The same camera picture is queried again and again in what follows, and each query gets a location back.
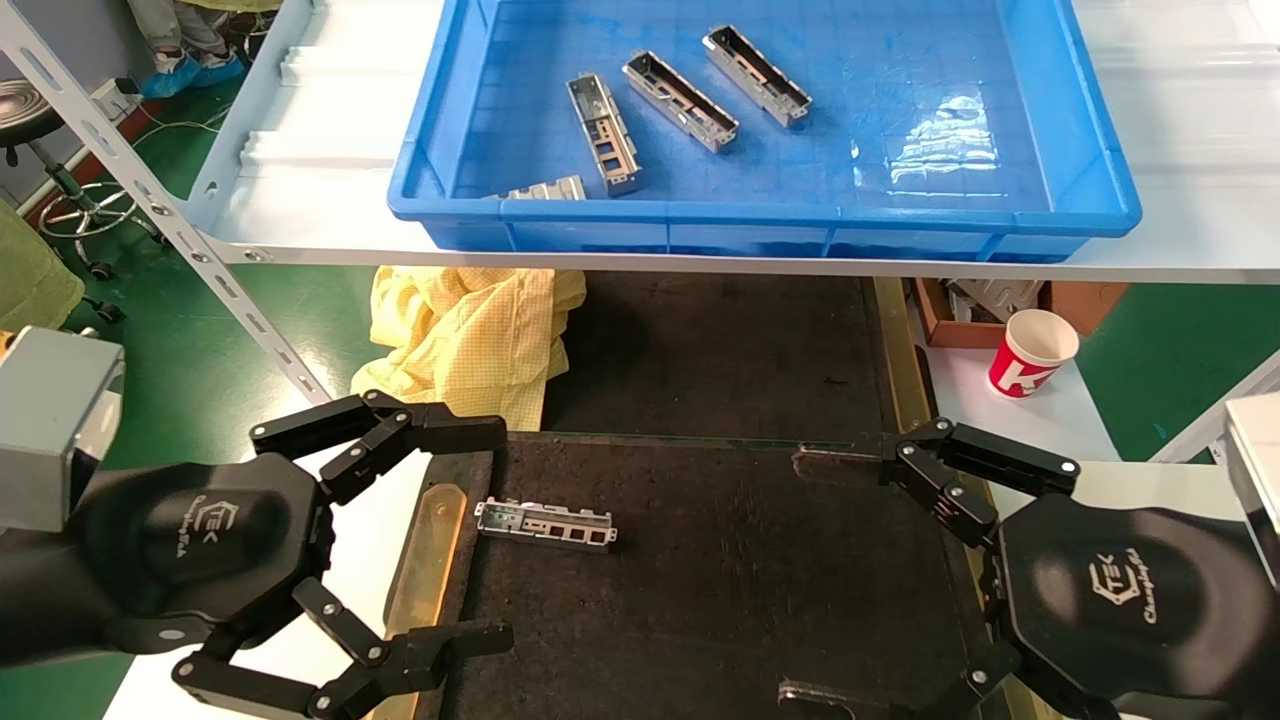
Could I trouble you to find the person in yellow coat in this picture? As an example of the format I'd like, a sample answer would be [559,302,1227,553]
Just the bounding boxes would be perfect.
[0,200,91,331]

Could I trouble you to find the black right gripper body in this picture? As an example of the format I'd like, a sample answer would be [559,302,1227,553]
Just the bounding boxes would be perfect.
[985,495,1280,720]

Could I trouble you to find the white power strip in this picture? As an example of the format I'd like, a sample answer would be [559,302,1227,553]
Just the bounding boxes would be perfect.
[88,76,141,113]

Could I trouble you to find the chrome wheeled stool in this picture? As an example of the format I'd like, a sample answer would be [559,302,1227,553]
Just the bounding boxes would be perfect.
[0,78,136,281]

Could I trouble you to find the blue plastic bin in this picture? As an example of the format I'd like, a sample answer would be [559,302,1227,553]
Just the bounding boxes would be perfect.
[387,0,1144,263]

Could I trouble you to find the yellow crumpled cloth garment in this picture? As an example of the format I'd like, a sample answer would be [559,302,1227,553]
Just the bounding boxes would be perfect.
[350,265,588,431]

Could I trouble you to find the white metal shelf rack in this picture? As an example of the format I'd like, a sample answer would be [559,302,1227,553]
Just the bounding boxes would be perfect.
[0,0,1280,463]

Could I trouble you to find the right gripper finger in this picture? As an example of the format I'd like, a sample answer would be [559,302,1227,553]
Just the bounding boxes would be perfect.
[795,418,1081,549]
[778,640,1021,720]

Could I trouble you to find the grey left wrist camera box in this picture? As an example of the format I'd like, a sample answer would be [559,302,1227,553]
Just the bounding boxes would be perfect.
[0,328,128,536]

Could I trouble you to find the person with blue shoe covers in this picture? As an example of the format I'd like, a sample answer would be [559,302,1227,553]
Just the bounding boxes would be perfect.
[125,0,281,99]

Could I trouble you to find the red white paper cup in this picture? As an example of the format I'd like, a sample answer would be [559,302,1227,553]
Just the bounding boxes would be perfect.
[988,308,1081,399]

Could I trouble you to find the brown cardboard box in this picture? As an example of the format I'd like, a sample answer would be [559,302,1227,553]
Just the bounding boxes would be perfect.
[912,278,1133,349]

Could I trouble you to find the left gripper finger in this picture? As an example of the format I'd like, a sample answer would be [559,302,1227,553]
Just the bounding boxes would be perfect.
[172,578,516,720]
[250,390,508,506]

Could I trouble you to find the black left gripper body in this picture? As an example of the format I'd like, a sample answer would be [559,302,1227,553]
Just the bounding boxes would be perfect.
[0,455,336,671]

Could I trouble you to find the black felt tray brass edges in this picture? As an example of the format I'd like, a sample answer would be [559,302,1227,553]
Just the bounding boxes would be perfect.
[540,270,936,446]
[362,430,1063,720]

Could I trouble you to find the silver metal housing part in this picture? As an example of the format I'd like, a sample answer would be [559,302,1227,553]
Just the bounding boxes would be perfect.
[475,497,619,553]
[495,175,588,201]
[702,24,813,128]
[622,50,741,153]
[565,70,641,196]

